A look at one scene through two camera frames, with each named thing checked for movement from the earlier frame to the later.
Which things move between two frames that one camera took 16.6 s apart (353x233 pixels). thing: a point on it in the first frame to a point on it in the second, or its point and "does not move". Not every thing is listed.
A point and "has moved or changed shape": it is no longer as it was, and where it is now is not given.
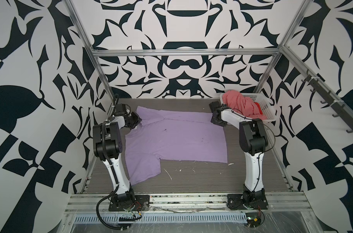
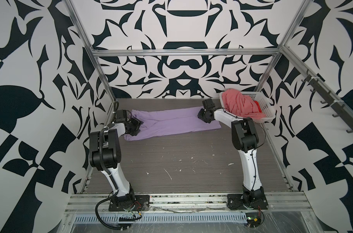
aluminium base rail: (279, 203) does not move
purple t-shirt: (164, 136) has moved or changed shape
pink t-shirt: (233, 100) does not move
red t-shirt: (259, 108) does not move
